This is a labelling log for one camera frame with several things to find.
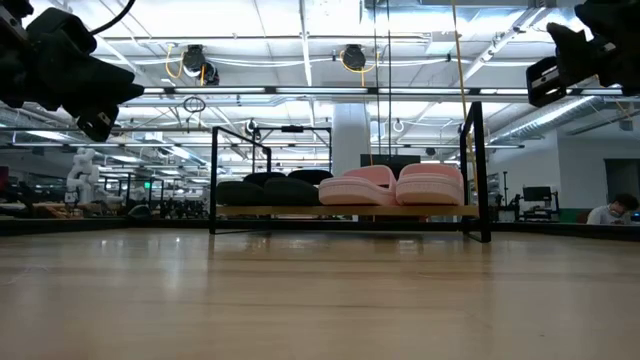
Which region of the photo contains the person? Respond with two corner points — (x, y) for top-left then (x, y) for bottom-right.
(585, 193), (640, 226)

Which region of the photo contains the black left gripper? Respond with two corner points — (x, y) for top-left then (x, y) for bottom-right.
(29, 48), (147, 143)

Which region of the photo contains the black metal table frame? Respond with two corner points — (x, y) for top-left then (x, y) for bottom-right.
(0, 215), (640, 242)

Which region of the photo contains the black background screen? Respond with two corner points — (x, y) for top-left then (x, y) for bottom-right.
(359, 153), (424, 169)

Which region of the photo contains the pink slide sandal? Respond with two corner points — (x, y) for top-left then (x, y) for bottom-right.
(317, 164), (400, 207)
(395, 162), (466, 207)

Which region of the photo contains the small monitor on stand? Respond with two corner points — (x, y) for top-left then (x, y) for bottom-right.
(522, 185), (555, 221)

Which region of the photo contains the black slide sandal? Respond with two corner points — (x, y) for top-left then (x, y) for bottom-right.
(263, 168), (335, 207)
(215, 171), (287, 207)

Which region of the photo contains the black background station frame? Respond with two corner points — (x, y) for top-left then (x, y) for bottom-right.
(252, 124), (334, 174)

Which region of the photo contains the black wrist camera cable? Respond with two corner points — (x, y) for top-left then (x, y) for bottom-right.
(88, 0), (138, 36)

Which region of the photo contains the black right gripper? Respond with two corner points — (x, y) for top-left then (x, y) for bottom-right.
(525, 22), (621, 109)

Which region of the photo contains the wooden shelf black metal frame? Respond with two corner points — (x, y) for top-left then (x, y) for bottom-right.
(208, 101), (493, 245)

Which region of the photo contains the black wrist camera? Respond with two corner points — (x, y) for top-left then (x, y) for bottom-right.
(24, 6), (99, 57)
(573, 0), (640, 96)

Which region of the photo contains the black ceiling cable reel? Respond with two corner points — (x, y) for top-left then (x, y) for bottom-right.
(164, 43), (221, 87)
(341, 43), (381, 86)

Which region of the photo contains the black hanging cable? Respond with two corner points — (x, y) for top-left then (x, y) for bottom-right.
(372, 0), (380, 156)
(386, 0), (393, 156)

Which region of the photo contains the yellow hanging cable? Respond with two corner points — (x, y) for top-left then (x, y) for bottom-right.
(451, 0), (480, 201)

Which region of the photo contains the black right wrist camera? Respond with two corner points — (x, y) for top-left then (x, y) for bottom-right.
(573, 0), (640, 96)

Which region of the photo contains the white round pillar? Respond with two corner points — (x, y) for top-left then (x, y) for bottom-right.
(332, 102), (372, 174)

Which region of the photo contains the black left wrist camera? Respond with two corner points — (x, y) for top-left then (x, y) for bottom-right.
(24, 6), (99, 57)

